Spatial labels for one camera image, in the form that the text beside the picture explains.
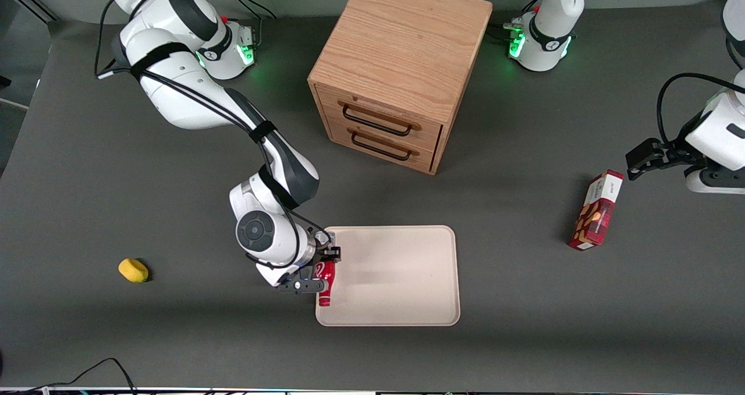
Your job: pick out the wooden drawer cabinet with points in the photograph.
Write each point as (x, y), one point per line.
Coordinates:
(401, 57)

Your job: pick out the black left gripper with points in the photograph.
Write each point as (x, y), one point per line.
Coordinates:
(674, 152)

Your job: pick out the beige plastic tray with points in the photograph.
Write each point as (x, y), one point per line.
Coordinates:
(396, 278)

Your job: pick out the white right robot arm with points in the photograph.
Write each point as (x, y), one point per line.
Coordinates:
(192, 98)

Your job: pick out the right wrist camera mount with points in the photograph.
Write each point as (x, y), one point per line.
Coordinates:
(300, 286)

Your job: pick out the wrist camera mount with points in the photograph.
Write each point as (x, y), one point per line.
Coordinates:
(713, 182)
(300, 286)

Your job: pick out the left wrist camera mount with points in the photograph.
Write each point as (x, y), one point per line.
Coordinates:
(713, 182)

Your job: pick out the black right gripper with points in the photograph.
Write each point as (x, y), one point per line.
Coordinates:
(323, 250)

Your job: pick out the red coke bottle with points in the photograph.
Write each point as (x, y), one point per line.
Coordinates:
(327, 281)

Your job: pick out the yellow lemon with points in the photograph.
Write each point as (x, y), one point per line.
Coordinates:
(133, 270)

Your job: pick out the red cookie box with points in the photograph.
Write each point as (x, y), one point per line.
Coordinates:
(596, 212)

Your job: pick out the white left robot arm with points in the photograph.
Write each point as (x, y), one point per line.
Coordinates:
(544, 46)

